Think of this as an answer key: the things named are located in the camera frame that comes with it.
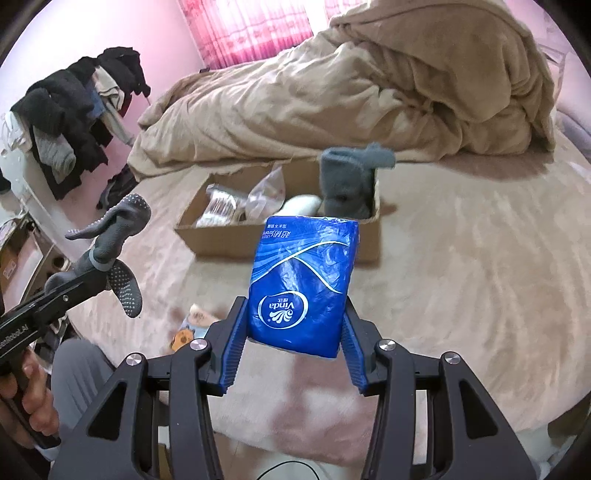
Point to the dark bag on floor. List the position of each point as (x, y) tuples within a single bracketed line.
[(117, 187)]

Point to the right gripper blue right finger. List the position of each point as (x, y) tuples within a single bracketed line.
[(359, 339)]

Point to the person's grey trouser leg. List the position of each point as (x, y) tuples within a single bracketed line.
[(80, 370)]

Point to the beige bed sheet mattress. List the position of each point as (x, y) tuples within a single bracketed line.
[(485, 256)]

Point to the wooden bedside furniture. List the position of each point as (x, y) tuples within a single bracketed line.
[(28, 259)]

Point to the crumpled beige duvet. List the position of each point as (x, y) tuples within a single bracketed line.
[(426, 79)]

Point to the blue Vinda tissue pack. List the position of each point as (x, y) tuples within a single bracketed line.
[(300, 281)]

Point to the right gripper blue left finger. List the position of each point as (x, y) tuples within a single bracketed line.
[(227, 339)]

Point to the clear zip bag with trinkets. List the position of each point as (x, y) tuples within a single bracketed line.
[(266, 198)]

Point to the fuzzy grey-blue socks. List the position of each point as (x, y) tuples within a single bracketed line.
[(347, 179)]

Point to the pile of dark clothes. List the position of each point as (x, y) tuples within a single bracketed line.
[(72, 114)]

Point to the grey non-slip dotted socks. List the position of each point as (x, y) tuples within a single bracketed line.
[(109, 233)]

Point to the white socks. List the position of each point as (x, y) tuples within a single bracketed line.
[(301, 205)]

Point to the person's left hand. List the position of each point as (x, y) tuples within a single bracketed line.
[(37, 401)]

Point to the bag of cotton swabs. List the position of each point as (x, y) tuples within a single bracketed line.
[(225, 207)]

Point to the floral pink pillow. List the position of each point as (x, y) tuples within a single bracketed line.
[(574, 99)]

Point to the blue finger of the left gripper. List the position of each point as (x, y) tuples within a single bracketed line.
[(71, 289)]

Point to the capybara tissue pack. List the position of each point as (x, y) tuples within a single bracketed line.
[(194, 325)]

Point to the pink window curtain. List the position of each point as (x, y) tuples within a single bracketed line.
[(228, 33)]

